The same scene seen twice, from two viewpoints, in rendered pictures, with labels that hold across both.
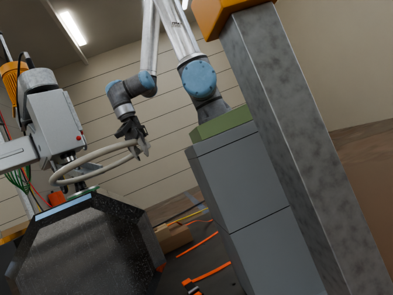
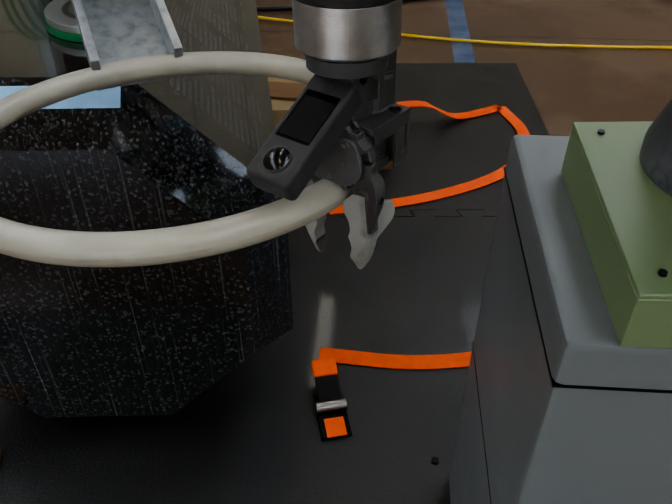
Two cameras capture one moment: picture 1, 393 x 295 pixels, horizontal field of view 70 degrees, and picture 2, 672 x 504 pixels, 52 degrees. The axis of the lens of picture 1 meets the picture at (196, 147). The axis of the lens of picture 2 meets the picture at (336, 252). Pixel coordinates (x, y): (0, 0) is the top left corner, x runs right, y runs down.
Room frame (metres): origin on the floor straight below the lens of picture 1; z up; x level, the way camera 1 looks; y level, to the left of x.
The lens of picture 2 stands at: (0.75, 0.13, 1.33)
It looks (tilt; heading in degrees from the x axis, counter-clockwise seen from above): 40 degrees down; 13
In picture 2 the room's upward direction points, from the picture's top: straight up
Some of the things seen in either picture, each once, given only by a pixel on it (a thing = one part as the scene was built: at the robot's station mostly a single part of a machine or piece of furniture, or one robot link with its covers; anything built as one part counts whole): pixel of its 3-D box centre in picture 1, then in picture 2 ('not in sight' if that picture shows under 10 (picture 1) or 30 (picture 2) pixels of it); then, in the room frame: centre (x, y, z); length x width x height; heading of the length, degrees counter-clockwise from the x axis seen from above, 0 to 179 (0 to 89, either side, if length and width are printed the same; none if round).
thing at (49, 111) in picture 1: (55, 130); not in sight; (1.97, 0.87, 1.34); 0.36 x 0.22 x 0.45; 35
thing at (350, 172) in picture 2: (133, 128); (352, 112); (1.31, 0.24, 1.03); 0.09 x 0.08 x 0.12; 155
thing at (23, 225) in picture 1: (17, 227); not in sight; (2.23, 1.55, 0.81); 0.20 x 0.10 x 0.05; 111
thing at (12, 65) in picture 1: (24, 87); not in sight; (2.46, 1.19, 1.92); 0.31 x 0.28 x 0.40; 125
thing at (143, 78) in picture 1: (140, 84); not in sight; (1.31, 0.13, 1.21); 0.12 x 0.12 x 0.09; 85
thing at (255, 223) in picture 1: (254, 208); (614, 444); (1.46, -0.15, 0.43); 0.50 x 0.50 x 0.85; 9
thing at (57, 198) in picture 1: (58, 198); not in sight; (5.08, 2.66, 1.00); 0.50 x 0.22 x 0.33; 9
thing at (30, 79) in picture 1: (37, 105); not in sight; (2.20, 1.02, 1.63); 0.96 x 0.25 x 0.17; 35
